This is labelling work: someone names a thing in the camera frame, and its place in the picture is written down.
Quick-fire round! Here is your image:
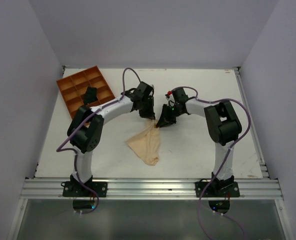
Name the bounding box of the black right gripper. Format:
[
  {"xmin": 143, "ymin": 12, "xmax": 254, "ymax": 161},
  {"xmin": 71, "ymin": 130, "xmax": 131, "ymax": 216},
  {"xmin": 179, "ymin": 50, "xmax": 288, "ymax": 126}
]
[{"xmin": 157, "ymin": 103, "xmax": 184, "ymax": 128}]

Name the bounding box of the cream beige underwear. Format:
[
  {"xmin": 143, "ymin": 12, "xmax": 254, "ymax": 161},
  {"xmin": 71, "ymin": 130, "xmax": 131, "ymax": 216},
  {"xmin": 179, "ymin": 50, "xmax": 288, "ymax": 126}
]
[{"xmin": 126, "ymin": 119, "xmax": 161, "ymax": 166}]

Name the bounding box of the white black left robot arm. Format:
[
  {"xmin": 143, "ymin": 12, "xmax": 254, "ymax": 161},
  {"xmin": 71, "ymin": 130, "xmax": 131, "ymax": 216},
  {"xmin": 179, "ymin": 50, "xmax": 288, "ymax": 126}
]
[{"xmin": 62, "ymin": 81, "xmax": 155, "ymax": 197}]

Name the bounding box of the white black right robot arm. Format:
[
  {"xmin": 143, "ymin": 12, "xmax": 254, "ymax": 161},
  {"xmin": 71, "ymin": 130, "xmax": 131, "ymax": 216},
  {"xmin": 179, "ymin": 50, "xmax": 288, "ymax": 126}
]
[{"xmin": 156, "ymin": 87, "xmax": 242, "ymax": 197}]

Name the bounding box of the black rolled garment in tray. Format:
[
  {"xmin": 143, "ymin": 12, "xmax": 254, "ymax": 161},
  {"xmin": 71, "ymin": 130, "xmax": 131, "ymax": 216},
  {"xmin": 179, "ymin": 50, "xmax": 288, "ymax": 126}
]
[{"xmin": 83, "ymin": 86, "xmax": 98, "ymax": 105}]

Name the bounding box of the orange compartment tray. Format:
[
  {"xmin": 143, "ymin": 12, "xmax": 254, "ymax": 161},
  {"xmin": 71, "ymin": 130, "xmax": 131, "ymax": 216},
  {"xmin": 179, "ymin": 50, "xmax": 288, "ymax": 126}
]
[{"xmin": 56, "ymin": 66, "xmax": 115, "ymax": 118}]

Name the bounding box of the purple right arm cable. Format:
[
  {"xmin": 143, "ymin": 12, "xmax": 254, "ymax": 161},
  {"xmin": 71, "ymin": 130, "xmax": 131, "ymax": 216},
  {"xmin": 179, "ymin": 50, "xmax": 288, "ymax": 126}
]
[{"xmin": 169, "ymin": 85, "xmax": 252, "ymax": 240}]

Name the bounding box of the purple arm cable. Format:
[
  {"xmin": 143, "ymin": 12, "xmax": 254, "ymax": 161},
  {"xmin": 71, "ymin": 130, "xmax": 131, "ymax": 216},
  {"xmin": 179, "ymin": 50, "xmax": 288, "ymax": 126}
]
[
  {"xmin": 56, "ymin": 67, "xmax": 142, "ymax": 215},
  {"xmin": 169, "ymin": 85, "xmax": 252, "ymax": 240}
]

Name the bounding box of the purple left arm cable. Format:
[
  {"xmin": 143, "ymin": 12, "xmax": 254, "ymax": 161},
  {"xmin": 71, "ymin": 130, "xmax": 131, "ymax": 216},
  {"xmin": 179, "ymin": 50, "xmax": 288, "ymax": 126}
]
[{"xmin": 56, "ymin": 67, "xmax": 142, "ymax": 215}]

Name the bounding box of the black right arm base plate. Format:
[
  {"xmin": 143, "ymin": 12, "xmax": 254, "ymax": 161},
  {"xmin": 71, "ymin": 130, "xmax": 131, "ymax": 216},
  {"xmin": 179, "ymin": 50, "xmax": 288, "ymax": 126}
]
[{"xmin": 194, "ymin": 181, "xmax": 241, "ymax": 198}]

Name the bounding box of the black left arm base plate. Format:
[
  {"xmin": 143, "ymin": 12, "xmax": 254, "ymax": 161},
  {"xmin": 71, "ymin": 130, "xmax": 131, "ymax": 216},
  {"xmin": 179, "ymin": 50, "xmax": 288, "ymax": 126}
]
[{"xmin": 60, "ymin": 181, "xmax": 108, "ymax": 198}]

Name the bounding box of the aluminium mounting rail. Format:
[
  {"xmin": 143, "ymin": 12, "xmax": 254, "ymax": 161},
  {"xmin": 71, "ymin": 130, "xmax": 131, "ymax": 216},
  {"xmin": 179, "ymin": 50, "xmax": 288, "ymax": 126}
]
[{"xmin": 20, "ymin": 177, "xmax": 283, "ymax": 200}]

